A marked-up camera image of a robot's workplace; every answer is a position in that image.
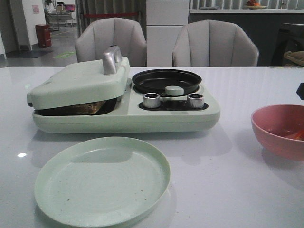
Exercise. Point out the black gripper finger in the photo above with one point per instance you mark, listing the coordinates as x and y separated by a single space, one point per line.
300 91

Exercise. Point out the pink bowl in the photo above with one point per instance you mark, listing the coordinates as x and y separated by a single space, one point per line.
272 123

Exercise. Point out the green breakfast maker lid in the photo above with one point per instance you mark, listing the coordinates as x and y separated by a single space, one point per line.
80 83

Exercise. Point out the shrimp pieces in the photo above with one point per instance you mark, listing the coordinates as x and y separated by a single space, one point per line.
296 136

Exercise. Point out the green breakfast maker base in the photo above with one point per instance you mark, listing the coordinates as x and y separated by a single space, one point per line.
128 117

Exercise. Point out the dark kitchen counter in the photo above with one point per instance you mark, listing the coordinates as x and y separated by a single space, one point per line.
274 32

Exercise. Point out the fruit bowl on counter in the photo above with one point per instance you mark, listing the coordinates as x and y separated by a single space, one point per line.
254 5

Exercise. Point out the right beige armchair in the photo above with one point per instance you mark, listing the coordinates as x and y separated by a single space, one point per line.
212 43

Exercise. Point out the beige armchair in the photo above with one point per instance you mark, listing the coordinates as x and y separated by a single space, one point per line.
212 43
101 34

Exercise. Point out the right silver control knob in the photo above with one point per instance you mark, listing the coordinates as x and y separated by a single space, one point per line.
195 101

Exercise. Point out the silver control knob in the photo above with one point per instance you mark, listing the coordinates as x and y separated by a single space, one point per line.
195 101
151 100

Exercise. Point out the black round frying pan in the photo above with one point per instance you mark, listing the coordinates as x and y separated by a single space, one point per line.
156 80

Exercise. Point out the left silver control knob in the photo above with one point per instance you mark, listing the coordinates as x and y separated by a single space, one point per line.
151 100

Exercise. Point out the white refrigerator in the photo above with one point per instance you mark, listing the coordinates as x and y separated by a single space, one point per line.
164 21

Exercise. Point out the red belt stanchion barrier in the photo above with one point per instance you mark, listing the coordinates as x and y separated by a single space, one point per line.
111 15

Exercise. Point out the left beige armchair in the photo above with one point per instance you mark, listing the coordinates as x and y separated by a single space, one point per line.
101 34

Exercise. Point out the light green round plate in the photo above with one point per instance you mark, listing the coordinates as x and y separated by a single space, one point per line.
103 182

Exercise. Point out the red trash bin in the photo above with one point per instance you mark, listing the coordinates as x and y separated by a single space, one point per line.
43 35

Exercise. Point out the green pan handle knob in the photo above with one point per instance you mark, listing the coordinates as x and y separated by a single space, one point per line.
173 90

